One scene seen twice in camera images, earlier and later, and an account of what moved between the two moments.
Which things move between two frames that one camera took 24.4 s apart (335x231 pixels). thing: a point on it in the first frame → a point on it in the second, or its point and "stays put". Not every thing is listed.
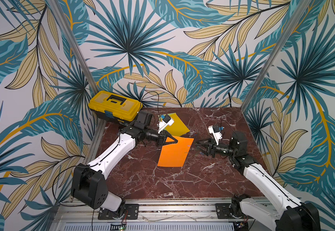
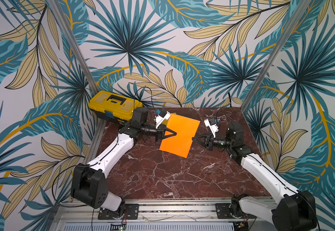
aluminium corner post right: [275, 53] stays put
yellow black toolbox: [113, 106] stays put
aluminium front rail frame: [171, 214] stays put
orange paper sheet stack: [174, 155] → [179, 144]
